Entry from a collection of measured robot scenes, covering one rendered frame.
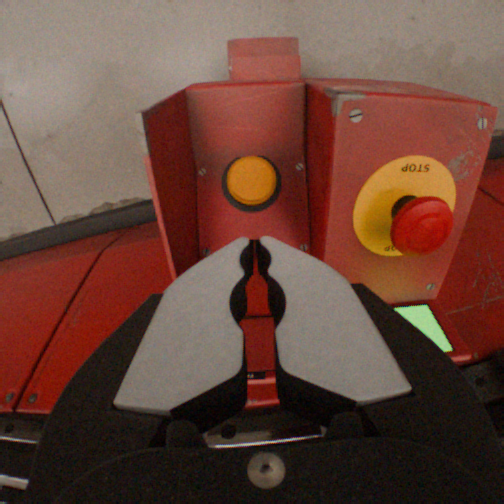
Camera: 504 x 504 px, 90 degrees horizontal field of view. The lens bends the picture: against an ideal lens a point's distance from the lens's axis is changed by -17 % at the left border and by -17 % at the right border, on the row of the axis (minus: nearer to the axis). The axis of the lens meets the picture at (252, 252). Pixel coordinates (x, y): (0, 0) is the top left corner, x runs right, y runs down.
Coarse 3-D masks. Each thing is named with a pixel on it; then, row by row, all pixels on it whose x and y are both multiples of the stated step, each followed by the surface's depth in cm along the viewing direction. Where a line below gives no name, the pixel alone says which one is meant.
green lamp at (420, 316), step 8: (400, 312) 22; (408, 312) 22; (416, 312) 22; (424, 312) 22; (416, 320) 21; (424, 320) 21; (432, 320) 21; (424, 328) 20; (432, 328) 20; (432, 336) 20; (440, 336) 20; (440, 344) 19; (448, 344) 19
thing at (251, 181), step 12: (252, 156) 23; (240, 168) 22; (252, 168) 22; (264, 168) 22; (228, 180) 23; (240, 180) 22; (252, 180) 22; (264, 180) 22; (240, 192) 22; (252, 192) 22; (264, 192) 22; (252, 204) 23
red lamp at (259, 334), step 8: (248, 320) 22; (256, 320) 22; (264, 320) 22; (272, 320) 22; (248, 328) 21; (256, 328) 21; (264, 328) 21; (272, 328) 21; (248, 336) 21; (256, 336) 21; (264, 336) 21; (272, 336) 21; (248, 344) 20; (256, 344) 20; (264, 344) 20; (272, 344) 20; (248, 352) 20; (256, 352) 20; (264, 352) 20; (272, 352) 20; (248, 360) 19; (256, 360) 19; (264, 360) 19; (272, 360) 19; (248, 368) 19; (256, 368) 19; (264, 368) 19; (272, 368) 19
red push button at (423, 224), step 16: (400, 208) 16; (416, 208) 15; (432, 208) 15; (448, 208) 15; (400, 224) 16; (416, 224) 15; (432, 224) 15; (448, 224) 15; (400, 240) 16; (416, 240) 16; (432, 240) 16; (416, 256) 17
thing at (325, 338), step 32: (256, 256) 13; (288, 256) 10; (288, 288) 9; (320, 288) 9; (352, 288) 9; (288, 320) 8; (320, 320) 8; (352, 320) 7; (288, 352) 7; (320, 352) 7; (352, 352) 7; (384, 352) 6; (288, 384) 6; (320, 384) 6; (352, 384) 6; (384, 384) 6; (320, 416) 6
